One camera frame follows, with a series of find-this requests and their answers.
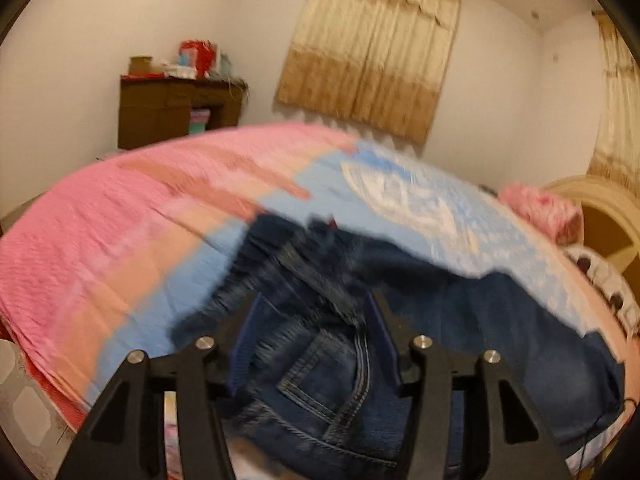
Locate dark blue denim pants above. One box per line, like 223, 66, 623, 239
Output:
172, 214, 627, 480

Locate pink fluffy pillow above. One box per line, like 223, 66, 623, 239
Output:
498, 183, 585, 245

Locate red gift bag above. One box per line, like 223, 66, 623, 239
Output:
179, 39, 221, 79

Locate cream bed headboard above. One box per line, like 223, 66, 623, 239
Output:
542, 174, 640, 274

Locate brown wooden desk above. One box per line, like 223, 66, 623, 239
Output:
118, 74, 247, 151

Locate stack of coloured boxes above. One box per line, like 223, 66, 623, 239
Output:
188, 108, 211, 135

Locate white tissue box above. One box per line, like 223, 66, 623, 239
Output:
162, 62, 197, 80

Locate beige patterned curtain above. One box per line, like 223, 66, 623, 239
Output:
275, 0, 462, 145
587, 10, 640, 192

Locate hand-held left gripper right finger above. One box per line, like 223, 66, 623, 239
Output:
363, 291, 571, 480

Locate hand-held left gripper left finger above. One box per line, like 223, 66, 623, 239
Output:
57, 291, 262, 480

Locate white dotted pillow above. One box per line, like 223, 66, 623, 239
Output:
562, 243, 640, 342

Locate pink and blue blanket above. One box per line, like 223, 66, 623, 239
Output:
0, 122, 640, 480

